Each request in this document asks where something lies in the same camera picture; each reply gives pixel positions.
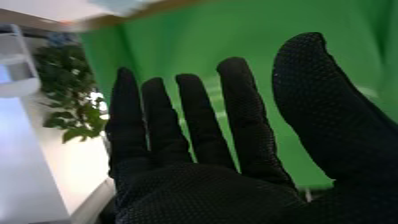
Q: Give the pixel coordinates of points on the green leafy plant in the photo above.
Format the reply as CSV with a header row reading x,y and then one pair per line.
x,y
71,96

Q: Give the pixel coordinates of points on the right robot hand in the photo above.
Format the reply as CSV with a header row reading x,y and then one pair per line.
x,y
213,196

